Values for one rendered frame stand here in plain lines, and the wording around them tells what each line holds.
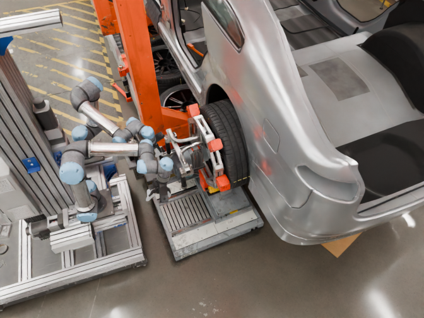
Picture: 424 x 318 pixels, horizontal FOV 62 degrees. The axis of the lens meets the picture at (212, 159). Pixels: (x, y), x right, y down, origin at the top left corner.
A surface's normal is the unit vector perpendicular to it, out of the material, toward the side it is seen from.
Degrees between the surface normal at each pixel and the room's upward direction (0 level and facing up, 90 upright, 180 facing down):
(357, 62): 2
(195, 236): 0
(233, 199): 0
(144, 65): 90
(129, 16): 90
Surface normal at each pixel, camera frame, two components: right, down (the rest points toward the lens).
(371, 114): 0.13, -0.33
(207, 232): -0.01, -0.62
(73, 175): 0.17, 0.68
